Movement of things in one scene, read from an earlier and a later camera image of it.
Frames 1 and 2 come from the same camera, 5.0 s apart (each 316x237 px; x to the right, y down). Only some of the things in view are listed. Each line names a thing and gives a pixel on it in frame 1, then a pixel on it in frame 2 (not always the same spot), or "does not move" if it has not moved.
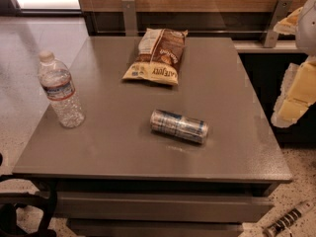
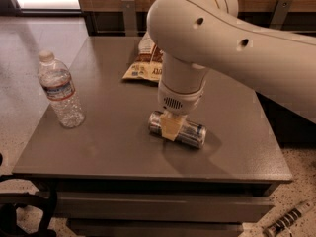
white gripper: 306,30 to 178,102
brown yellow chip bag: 159,56 does not move
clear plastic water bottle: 56,82 does not move
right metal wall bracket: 281,11 does not move
